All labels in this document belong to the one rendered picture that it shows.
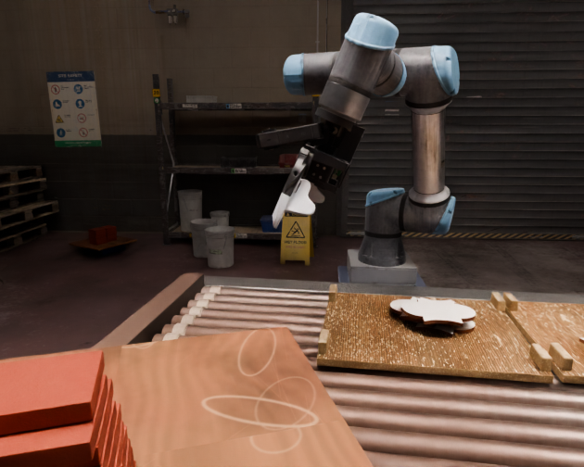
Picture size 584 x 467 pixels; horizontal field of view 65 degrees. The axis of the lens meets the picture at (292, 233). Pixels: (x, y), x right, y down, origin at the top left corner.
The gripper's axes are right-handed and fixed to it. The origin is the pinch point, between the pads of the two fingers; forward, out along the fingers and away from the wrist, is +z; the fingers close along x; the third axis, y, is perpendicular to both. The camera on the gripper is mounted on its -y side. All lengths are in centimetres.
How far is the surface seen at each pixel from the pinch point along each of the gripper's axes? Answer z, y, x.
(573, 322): 1, 65, 26
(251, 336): 14.8, 5.0, -15.1
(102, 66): 44, -332, 444
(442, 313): 8.0, 36.6, 15.2
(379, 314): 16.8, 26.5, 22.0
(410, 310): 10.5, 30.6, 15.3
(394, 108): -45, 7, 488
